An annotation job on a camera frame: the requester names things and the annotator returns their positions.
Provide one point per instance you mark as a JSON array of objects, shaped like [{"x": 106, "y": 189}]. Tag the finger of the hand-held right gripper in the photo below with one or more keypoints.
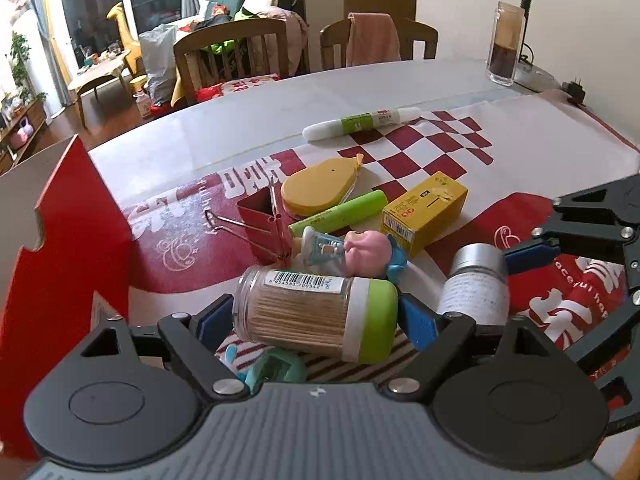
[
  {"x": 530, "y": 258},
  {"x": 632, "y": 305}
]

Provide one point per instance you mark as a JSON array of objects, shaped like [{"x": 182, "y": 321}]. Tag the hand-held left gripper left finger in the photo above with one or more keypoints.
[{"x": 216, "y": 322}]

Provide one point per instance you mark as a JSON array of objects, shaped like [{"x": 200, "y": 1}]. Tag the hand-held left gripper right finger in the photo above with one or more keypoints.
[{"x": 417, "y": 322}]

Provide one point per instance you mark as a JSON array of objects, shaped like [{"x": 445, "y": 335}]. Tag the spice jar with silver cap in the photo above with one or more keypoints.
[{"x": 475, "y": 290}]

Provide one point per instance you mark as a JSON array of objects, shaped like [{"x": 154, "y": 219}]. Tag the teal small toy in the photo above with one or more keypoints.
[{"x": 270, "y": 367}]

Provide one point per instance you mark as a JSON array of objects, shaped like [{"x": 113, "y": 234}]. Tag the toothpick jar with green lid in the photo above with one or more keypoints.
[{"x": 300, "y": 310}]

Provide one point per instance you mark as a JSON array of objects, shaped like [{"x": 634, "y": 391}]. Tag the pink pig toy figure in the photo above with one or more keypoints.
[{"x": 367, "y": 250}]

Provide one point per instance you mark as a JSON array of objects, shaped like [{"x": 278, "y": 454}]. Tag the red binder clip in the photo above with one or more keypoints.
[{"x": 260, "y": 225}]

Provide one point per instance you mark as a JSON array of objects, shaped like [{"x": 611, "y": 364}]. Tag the yellow cardboard carton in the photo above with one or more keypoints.
[{"x": 425, "y": 210}]

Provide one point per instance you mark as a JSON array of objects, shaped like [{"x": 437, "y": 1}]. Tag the green tube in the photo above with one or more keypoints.
[{"x": 340, "y": 212}]

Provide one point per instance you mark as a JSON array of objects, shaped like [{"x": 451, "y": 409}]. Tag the red cardboard box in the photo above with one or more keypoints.
[{"x": 75, "y": 235}]

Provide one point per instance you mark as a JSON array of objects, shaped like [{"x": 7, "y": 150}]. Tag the red and white printed tablecloth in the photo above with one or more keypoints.
[{"x": 450, "y": 145}]

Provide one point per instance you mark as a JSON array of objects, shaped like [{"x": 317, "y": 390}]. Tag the yellow pear-shaped case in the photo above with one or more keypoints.
[{"x": 315, "y": 185}]

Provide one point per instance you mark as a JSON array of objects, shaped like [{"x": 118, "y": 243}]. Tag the black power adapter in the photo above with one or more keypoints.
[{"x": 575, "y": 91}]

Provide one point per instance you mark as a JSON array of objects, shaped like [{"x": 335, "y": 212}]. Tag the glass jar with dark contents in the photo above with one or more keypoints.
[{"x": 504, "y": 55}]

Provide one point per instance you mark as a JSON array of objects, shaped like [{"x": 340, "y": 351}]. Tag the white pen with green label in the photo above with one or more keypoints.
[{"x": 360, "y": 122}]

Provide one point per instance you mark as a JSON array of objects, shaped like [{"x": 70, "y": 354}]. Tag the small bottle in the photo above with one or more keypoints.
[{"x": 142, "y": 105}]

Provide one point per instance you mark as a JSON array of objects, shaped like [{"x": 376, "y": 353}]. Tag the red printed cushion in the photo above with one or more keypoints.
[{"x": 240, "y": 85}]

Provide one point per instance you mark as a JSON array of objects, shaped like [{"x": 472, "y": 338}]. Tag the wooden chair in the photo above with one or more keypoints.
[
  {"x": 230, "y": 34},
  {"x": 425, "y": 35}
]

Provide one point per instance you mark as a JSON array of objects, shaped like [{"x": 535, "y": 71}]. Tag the yellow stool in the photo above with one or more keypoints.
[{"x": 138, "y": 83}]

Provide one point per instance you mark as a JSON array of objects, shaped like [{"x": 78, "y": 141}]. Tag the white plastic bag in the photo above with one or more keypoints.
[{"x": 157, "y": 60}]

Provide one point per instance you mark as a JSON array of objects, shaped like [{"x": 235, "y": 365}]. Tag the pink cloth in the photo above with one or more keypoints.
[{"x": 372, "y": 40}]

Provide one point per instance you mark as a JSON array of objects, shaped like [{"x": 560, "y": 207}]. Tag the pink bag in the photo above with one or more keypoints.
[{"x": 22, "y": 134}]

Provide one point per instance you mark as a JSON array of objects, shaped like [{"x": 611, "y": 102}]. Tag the wooden TV cabinet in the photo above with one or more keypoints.
[{"x": 30, "y": 112}]

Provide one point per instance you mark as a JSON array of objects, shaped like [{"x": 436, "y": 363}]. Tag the round coffee table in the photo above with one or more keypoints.
[{"x": 97, "y": 67}]

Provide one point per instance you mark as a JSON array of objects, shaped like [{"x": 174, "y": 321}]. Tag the yellow giraffe toy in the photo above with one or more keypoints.
[{"x": 122, "y": 25}]

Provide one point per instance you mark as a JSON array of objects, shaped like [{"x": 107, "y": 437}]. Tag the sofa with clothes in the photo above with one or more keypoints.
[{"x": 270, "y": 15}]

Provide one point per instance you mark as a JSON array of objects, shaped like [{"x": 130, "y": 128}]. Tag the teal cushion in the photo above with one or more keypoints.
[{"x": 227, "y": 2}]

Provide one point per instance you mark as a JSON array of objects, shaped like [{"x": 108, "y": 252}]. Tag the green houseplant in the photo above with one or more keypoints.
[{"x": 20, "y": 55}]

